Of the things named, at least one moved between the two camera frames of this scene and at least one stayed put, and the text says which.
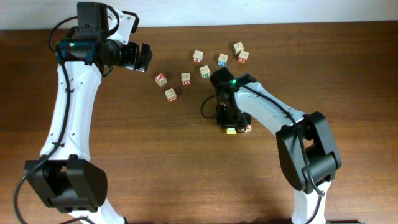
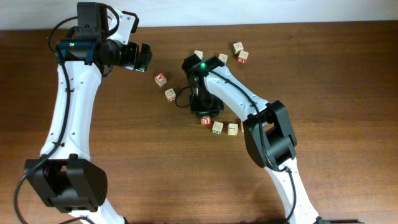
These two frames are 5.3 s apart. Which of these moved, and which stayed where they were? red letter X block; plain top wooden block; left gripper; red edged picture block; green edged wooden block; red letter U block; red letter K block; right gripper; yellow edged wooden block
Moved: red letter U block; right gripper; green edged wooden block
Stayed: red letter K block; red edged picture block; red letter X block; left gripper; plain top wooden block; yellow edged wooden block
